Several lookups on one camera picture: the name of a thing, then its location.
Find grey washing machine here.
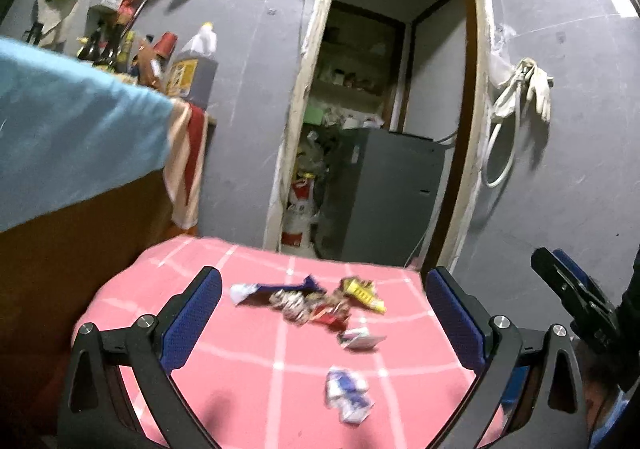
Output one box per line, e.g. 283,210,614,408
314,128,446,266

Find red cup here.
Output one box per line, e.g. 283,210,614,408
153,32,178,59

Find pink checked tablecloth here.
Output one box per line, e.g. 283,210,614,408
82,236,474,448

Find blue striped towel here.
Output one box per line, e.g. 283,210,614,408
1,39,208,230

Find paper trash pile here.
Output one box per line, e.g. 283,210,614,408
269,290,350,332

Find brown wooden cabinet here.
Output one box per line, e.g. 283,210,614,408
1,171,183,432

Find yellow green wrapper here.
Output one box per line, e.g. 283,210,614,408
340,277,386,315

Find blue white wrapper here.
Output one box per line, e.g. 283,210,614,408
326,365,374,425

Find large oil jug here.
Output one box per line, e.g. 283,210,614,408
165,22,218,111

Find cream rubber gloves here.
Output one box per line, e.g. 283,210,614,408
491,57,553,124

